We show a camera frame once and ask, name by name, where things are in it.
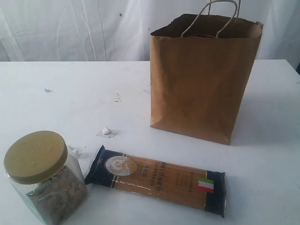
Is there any large brown paper bag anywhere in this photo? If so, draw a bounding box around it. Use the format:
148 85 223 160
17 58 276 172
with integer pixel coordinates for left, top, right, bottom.
150 1 263 145

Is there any spaghetti packet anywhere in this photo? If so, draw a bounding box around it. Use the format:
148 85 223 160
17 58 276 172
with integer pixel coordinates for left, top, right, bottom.
84 146 226 217

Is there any square jar with gold lid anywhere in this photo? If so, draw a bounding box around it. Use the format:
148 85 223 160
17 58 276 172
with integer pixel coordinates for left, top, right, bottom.
4 131 87 225

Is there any torn white paper scrap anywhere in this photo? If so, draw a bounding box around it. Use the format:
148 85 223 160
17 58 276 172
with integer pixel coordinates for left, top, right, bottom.
113 93 122 102

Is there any white putty lump on tape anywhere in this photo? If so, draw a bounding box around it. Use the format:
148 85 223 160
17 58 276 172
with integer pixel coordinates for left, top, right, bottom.
96 126 117 138

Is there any crumpled white scrap by jar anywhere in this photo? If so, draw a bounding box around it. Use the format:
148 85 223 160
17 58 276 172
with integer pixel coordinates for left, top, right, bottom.
67 145 81 159

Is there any white backdrop curtain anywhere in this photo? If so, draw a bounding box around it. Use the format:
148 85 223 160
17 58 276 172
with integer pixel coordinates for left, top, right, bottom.
0 0 300 68

